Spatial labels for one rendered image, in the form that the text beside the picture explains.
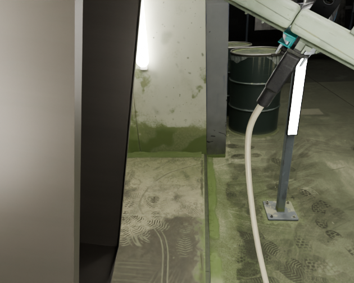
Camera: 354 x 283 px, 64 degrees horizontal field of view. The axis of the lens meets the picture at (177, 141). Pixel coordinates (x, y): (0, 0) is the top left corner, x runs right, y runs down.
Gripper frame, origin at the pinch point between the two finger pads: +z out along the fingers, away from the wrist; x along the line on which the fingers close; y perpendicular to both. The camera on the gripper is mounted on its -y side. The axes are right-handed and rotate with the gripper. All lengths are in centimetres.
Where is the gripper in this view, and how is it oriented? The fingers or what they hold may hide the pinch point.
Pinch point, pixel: (299, 42)
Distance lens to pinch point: 62.8
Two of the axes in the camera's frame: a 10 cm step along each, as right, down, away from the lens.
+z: -4.9, 5.3, -6.9
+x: -8.2, -5.6, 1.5
